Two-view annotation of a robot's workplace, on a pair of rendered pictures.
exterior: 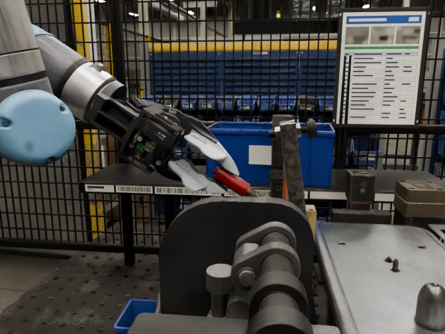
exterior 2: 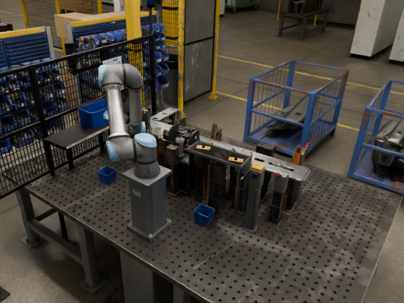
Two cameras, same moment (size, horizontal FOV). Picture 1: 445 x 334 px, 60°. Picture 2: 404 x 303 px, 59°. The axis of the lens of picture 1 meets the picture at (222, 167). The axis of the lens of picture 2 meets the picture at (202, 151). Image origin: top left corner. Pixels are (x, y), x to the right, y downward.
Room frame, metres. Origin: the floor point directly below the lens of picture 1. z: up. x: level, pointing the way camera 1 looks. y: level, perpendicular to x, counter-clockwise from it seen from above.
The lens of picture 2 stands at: (-0.81, 1.94, 2.22)
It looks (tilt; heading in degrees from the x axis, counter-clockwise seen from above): 29 degrees down; 294
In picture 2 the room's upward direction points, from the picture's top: 2 degrees clockwise
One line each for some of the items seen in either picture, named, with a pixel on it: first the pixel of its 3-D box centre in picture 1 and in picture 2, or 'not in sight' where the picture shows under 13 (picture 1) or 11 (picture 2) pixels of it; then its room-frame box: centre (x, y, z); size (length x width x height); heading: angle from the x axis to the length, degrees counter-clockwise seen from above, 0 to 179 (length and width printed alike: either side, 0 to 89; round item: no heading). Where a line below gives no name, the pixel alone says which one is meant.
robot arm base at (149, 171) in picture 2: not in sight; (146, 164); (0.18, 0.46, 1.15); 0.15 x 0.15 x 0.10
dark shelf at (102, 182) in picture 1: (261, 181); (100, 122); (0.97, -0.10, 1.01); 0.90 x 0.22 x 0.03; 84
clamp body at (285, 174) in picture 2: not in sight; (278, 196); (-0.51, 0.03, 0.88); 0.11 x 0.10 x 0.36; 84
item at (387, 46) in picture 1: (378, 69); (112, 75); (1.06, -0.41, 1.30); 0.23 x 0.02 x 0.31; 84
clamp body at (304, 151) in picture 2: not in sight; (296, 172); (-0.55, -0.32, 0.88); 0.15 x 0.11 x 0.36; 84
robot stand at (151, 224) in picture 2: not in sight; (148, 199); (0.18, 0.46, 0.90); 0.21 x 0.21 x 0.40; 79
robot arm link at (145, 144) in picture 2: not in sight; (144, 146); (0.19, 0.46, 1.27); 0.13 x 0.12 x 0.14; 42
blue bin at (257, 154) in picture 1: (269, 151); (101, 112); (0.97, -0.12, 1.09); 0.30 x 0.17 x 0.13; 78
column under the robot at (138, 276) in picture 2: not in sight; (151, 267); (0.18, 0.46, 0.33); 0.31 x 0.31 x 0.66; 79
